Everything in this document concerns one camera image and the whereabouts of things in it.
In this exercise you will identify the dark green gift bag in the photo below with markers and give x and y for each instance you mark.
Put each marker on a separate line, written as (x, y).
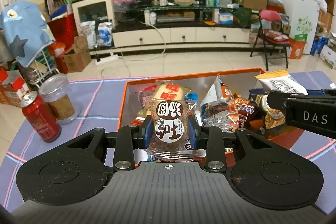
(242, 16)

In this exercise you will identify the red fabric cover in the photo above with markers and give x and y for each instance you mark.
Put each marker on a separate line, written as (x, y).
(61, 28)

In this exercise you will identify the red white cartons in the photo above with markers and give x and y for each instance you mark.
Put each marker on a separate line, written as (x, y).
(10, 87)

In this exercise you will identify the blue white plastic bag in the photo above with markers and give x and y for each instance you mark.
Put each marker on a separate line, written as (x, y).
(105, 35)

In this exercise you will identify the fruit bowl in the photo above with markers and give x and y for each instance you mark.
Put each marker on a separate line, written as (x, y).
(183, 1)

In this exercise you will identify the white chest freezer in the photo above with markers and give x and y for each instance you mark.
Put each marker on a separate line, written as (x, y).
(296, 3)

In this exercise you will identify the small gold snack packet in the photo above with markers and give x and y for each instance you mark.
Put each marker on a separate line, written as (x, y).
(274, 119)

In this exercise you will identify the white power strip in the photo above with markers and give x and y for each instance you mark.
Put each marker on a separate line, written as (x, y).
(106, 60)

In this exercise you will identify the silver orange-label snack packet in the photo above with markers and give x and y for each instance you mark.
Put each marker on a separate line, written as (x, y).
(218, 90)

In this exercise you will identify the white green carton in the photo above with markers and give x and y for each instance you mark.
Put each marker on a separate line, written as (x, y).
(329, 57)

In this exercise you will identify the white black television stand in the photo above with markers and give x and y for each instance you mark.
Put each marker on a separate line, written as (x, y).
(181, 35)

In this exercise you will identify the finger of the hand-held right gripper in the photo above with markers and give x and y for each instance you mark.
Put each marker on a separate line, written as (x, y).
(277, 101)
(323, 92)

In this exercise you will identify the blue white tissue box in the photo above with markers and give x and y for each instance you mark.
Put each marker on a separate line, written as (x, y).
(225, 18)

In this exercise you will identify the white orange-trim snack packet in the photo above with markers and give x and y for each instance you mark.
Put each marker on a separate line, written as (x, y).
(283, 83)

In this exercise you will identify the red folding chair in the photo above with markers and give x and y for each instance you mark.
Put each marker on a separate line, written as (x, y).
(269, 15)

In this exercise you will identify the clear packet brown round labels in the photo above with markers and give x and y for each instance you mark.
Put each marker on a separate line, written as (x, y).
(169, 129)

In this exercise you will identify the silver brown snack packet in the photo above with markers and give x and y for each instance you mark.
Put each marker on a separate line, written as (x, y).
(218, 119)

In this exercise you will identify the orange cardboard box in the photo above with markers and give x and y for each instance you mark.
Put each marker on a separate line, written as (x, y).
(286, 141)

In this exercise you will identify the dark blue snack packet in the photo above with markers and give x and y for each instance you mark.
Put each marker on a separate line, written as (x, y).
(257, 98)

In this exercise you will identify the red soda can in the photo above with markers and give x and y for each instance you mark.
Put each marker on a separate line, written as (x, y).
(42, 121)

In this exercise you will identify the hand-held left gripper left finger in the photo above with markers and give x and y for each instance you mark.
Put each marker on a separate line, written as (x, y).
(148, 134)

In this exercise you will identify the silver media player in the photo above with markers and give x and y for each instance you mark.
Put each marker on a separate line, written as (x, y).
(176, 19)

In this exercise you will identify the clear plastic jar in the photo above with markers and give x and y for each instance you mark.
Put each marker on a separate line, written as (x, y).
(60, 106)

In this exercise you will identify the blue star print cloth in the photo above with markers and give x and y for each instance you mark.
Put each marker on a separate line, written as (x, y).
(23, 27)

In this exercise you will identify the beige red-print snack packet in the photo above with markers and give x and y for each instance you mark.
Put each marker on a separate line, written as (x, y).
(170, 91)

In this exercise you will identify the blue white carton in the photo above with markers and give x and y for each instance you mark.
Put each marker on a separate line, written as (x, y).
(319, 47)

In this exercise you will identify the small brown cardboard box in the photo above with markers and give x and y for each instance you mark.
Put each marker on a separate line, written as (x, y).
(77, 62)

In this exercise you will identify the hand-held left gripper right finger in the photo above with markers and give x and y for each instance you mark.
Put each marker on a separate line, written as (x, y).
(193, 134)

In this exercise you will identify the blue plaid tablecloth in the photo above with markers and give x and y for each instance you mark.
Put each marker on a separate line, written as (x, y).
(86, 108)

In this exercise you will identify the dark brown snack packet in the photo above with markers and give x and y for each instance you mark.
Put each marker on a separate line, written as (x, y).
(245, 112)

